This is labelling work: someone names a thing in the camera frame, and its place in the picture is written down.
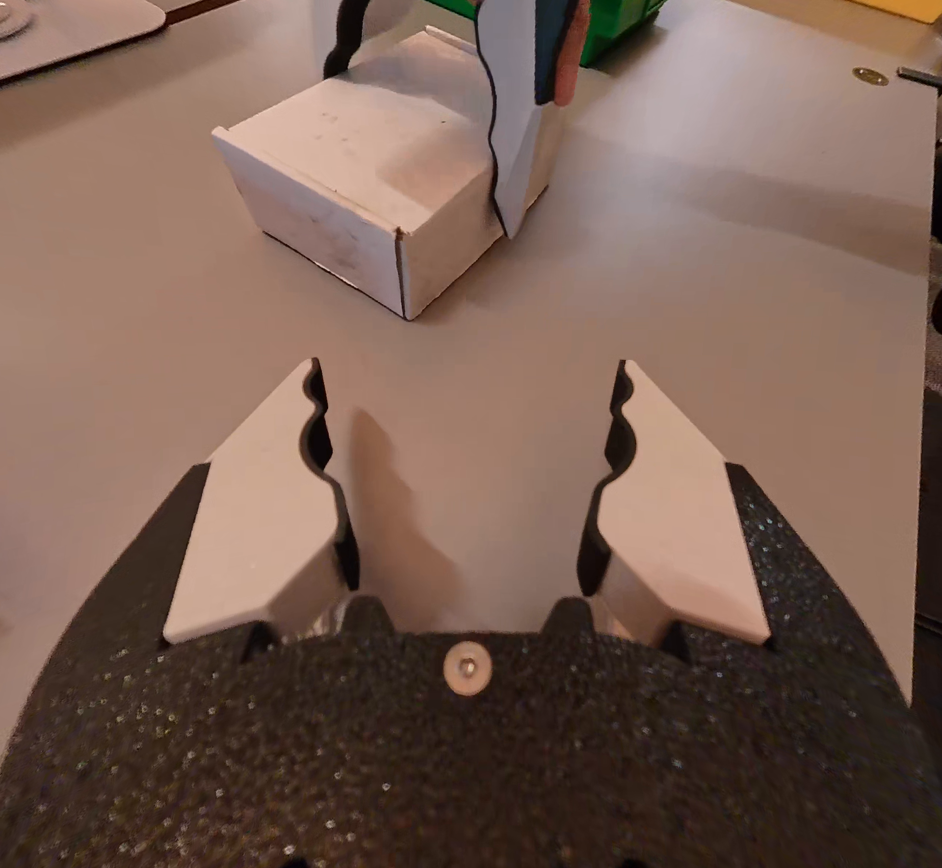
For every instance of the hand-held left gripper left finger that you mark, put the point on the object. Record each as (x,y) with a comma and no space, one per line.
(250,537)

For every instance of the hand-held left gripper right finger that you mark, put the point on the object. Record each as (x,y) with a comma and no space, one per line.
(677,537)

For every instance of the white cardboard mailer box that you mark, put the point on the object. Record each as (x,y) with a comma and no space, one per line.
(353,140)

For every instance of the grey desk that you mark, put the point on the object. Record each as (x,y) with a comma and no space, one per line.
(736,294)

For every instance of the person's right hand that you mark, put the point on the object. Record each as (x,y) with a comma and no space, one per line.
(572,66)

